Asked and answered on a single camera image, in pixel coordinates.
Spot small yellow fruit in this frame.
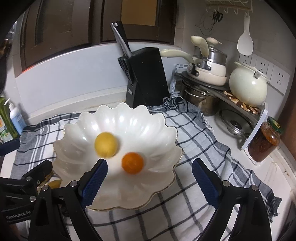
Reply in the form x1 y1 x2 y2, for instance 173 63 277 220
47 179 62 189

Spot white scalloped bowl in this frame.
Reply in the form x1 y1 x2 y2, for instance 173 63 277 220
53 103 183 211

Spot wooden trivet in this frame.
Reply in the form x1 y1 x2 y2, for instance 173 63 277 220
223 91 261 115

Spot dark wooden window frame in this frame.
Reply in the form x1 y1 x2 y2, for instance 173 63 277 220
20 0 177 71

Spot white wall socket strip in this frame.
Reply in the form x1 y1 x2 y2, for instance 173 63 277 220
239 54 290 95

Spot grey knife handles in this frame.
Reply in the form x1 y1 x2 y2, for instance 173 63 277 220
110 23 132 58

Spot cream steel stacked pot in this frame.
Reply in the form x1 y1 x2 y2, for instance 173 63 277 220
191 36 227 77

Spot black knife block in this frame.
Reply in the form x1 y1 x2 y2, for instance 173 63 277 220
125 47 169 108

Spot stainless steel pot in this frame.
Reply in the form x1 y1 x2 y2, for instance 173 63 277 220
181 80 221 116

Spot jar with green lid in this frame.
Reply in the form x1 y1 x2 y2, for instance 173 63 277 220
248 116 283 162

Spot yellow lemon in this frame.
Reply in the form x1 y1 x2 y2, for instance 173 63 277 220
94 132 118 158

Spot blue white pump bottle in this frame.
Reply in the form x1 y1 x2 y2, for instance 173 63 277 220
4 98 27 135

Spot glass pot lid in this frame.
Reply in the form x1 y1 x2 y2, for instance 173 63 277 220
219 109 253 138

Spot grey corner shelf rack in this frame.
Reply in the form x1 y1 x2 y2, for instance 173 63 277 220
175 71 268 150

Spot checked grey white cloth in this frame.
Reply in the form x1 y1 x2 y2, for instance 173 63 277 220
10 97 282 240

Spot white hook rail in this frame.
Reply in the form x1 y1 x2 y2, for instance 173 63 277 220
205 0 253 15

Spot black hanging scissors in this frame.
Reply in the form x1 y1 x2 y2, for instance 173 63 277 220
212 10 223 28

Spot white rice paddle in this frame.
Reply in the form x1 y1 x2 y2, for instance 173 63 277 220
237 14 254 56

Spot orange tangerine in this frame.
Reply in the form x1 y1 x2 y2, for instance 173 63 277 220
121 152 144 175

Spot cream round kettle pot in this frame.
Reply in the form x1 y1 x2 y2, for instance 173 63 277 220
229 61 268 107

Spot black scissors in block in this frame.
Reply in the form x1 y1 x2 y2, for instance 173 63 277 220
118 56 135 83

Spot green dish soap bottle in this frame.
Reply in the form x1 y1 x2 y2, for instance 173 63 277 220
0 96 19 143

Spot cream saucepan with handle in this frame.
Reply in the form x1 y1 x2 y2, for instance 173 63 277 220
160 49 227 86

